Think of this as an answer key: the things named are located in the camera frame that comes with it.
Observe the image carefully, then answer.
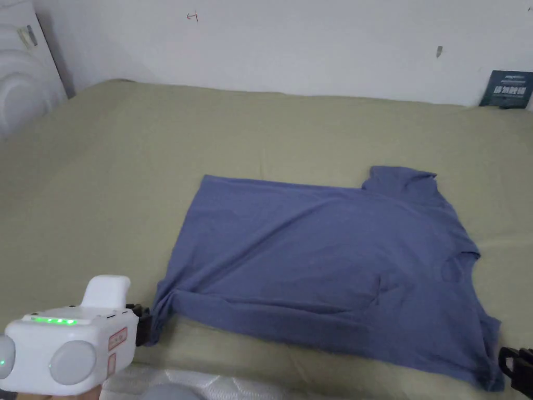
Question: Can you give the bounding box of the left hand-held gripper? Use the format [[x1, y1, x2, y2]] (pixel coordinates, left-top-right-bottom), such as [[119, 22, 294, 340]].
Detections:
[[0, 274, 162, 395]]

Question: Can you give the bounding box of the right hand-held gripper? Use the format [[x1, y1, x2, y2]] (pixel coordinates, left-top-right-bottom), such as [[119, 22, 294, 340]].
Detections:
[[498, 345, 533, 395]]

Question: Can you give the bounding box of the blue t-shirt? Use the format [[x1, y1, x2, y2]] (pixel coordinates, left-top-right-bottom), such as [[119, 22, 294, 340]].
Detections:
[[151, 165, 507, 393]]

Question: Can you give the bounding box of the person's left hand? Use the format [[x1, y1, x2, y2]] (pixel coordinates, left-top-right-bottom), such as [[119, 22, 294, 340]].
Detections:
[[0, 384, 102, 400]]

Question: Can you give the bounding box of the bed with pale green sheet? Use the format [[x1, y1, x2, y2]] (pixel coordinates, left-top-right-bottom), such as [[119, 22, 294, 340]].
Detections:
[[0, 79, 533, 400]]

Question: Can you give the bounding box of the dark printed card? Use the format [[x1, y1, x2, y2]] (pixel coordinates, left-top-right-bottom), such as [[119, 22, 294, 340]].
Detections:
[[478, 70, 533, 110]]

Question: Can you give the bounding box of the white padded headboard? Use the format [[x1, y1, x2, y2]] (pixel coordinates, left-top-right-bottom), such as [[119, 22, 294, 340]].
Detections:
[[0, 0, 76, 139]]

